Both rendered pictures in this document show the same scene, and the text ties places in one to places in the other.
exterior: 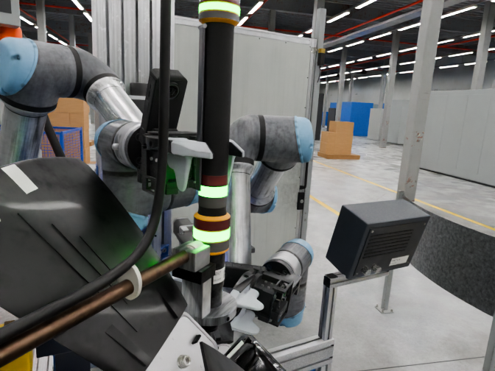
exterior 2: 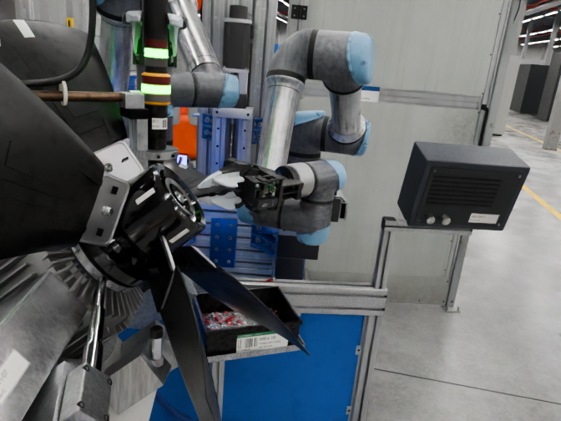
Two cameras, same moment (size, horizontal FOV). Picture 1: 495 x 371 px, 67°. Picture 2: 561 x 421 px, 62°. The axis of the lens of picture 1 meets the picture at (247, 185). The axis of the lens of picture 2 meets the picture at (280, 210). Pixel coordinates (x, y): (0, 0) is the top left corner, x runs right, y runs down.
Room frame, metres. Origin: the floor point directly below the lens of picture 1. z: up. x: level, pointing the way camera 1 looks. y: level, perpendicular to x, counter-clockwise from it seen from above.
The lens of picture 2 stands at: (-0.17, -0.43, 1.43)
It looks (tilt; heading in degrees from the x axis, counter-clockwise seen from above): 18 degrees down; 23
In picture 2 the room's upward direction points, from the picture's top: 5 degrees clockwise
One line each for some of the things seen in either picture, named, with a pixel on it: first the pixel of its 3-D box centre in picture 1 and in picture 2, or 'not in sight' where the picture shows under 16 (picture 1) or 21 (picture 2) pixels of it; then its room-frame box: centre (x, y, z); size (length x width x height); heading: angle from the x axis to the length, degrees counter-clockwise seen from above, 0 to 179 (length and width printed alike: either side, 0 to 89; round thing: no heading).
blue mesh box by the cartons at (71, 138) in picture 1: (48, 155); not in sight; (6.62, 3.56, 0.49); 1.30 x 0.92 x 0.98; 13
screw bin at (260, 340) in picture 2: not in sight; (245, 320); (0.68, -0.01, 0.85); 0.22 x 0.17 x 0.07; 133
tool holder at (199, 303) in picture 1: (205, 277); (149, 124); (0.42, 0.04, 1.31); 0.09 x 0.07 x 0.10; 154
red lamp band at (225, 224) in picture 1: (211, 220); (156, 79); (0.43, 0.04, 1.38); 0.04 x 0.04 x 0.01
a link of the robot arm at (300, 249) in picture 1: (292, 260); (320, 178); (0.81, -0.11, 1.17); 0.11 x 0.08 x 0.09; 155
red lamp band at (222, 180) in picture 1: (213, 178); (156, 43); (0.43, 0.04, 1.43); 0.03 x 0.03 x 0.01
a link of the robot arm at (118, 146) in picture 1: (140, 146); not in sight; (0.59, 0.17, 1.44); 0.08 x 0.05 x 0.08; 129
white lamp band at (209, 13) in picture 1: (219, 18); not in sight; (0.43, 0.04, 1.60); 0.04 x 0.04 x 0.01
